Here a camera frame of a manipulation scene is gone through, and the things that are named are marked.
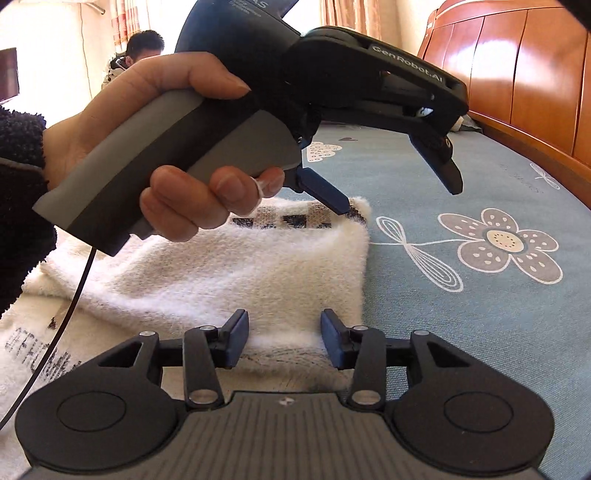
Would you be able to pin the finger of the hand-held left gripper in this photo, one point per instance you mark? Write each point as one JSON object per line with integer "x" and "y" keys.
{"x": 323, "y": 189}
{"x": 443, "y": 170}

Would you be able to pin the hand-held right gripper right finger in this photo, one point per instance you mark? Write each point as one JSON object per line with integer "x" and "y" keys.
{"x": 332, "y": 339}

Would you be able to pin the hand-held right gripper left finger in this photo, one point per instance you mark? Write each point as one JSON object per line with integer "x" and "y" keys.
{"x": 235, "y": 337}

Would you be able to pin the white fuzzy sweater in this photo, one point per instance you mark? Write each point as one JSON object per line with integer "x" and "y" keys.
{"x": 207, "y": 277}

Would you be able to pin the person's left forearm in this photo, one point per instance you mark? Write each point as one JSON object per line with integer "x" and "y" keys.
{"x": 18, "y": 207}

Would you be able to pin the person's left hand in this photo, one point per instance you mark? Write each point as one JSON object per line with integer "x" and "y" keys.
{"x": 138, "y": 83}

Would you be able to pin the blue floral bed sheet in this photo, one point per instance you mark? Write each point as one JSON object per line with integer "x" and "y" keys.
{"x": 461, "y": 346}

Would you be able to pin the wooden headboard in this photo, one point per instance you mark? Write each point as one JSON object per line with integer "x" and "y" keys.
{"x": 531, "y": 69}

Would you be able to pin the striped floral curtain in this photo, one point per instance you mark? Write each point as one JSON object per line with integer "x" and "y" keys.
{"x": 351, "y": 16}
{"x": 124, "y": 23}

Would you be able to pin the black television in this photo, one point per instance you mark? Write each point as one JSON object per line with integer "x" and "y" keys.
{"x": 8, "y": 74}

